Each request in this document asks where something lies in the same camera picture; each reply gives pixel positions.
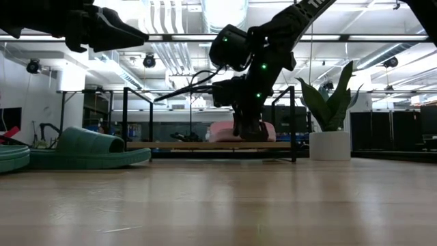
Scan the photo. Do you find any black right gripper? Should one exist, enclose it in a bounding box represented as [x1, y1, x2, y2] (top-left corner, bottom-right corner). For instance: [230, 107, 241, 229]
[233, 96, 276, 141]

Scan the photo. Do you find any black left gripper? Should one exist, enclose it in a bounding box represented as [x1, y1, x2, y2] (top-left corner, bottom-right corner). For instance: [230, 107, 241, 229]
[0, 0, 150, 54]

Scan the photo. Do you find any green rubber slide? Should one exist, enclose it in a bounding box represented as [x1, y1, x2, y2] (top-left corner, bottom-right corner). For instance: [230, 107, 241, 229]
[29, 126, 152, 171]
[0, 145, 31, 174]

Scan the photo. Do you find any black metal wood shoe shelf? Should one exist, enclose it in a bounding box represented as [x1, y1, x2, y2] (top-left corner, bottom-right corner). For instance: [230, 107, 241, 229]
[122, 85, 298, 163]

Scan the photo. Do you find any black screen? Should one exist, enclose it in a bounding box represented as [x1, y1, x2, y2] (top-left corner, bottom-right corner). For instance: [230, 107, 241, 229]
[262, 105, 308, 134]

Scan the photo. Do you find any black linear light bar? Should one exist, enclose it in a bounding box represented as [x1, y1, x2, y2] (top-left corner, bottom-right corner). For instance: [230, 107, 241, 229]
[0, 33, 431, 44]

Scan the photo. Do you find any snake plant in white pot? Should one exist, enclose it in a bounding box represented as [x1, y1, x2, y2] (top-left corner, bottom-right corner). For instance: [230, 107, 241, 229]
[296, 60, 363, 161]

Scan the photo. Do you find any black background rack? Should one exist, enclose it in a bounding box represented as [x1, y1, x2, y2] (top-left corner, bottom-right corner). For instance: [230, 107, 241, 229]
[83, 89, 113, 131]

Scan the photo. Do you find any black partition panel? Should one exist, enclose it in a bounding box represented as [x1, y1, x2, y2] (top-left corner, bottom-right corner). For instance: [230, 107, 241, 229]
[350, 111, 420, 151]

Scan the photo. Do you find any red object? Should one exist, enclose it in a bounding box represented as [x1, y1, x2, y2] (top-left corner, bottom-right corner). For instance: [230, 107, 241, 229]
[0, 126, 20, 146]

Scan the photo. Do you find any black desk monitor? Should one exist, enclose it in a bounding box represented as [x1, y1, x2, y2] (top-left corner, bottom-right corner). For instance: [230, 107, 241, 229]
[419, 105, 437, 136]

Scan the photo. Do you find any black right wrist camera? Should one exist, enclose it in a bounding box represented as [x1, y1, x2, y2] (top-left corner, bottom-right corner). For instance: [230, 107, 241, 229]
[211, 77, 247, 109]

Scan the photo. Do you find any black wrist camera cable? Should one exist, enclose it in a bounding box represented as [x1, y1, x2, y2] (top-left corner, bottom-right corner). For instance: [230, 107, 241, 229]
[153, 66, 226, 103]

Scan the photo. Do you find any black wall monitor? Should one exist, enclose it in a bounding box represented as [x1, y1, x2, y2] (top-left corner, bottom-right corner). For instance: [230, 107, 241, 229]
[0, 107, 23, 133]

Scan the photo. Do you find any black aluminium rig frame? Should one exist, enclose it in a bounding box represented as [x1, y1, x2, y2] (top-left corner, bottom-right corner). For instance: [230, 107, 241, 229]
[152, 149, 437, 164]

